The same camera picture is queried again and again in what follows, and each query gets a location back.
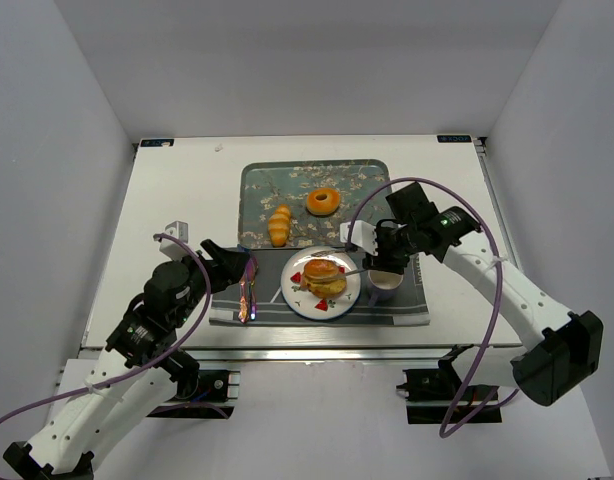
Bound blue table label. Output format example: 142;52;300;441
139;138;174;148
436;134;472;143

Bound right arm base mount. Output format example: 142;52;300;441
395;344;502;429

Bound round sesame bun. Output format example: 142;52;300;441
303;258;340;282

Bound floral grey serving tray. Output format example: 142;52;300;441
238;159;390;249

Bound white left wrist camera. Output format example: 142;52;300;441
159;221;189;261

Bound striped orange croissant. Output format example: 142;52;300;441
268;205;291;247

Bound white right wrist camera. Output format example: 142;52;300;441
339;220;377;255

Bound brown bread slice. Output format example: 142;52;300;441
301;274;347;299

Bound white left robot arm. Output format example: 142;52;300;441
3;234;250;479

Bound right blue table label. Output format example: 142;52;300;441
436;134;472;143

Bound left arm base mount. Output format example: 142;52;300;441
147;350;241;420

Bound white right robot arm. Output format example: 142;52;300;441
363;178;604;406

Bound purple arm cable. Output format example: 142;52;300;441
345;177;519;439
0;232;213;476

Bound metal serving tongs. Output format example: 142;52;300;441
309;249;369;277

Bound left blue table label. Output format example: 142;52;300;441
139;138;174;148

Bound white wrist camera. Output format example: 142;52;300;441
339;220;377;255
159;221;189;261

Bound iridescent table knife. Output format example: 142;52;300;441
238;272;251;324
246;260;258;322

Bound purple ceramic mug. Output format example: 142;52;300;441
367;270;404;307

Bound grey striped placemat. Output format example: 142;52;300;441
209;249;430;327

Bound watermelon pattern white plate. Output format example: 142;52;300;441
280;246;362;322

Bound orange ring donut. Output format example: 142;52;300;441
306;188;340;216

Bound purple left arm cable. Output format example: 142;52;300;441
0;232;213;476

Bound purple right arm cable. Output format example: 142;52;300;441
345;177;519;439

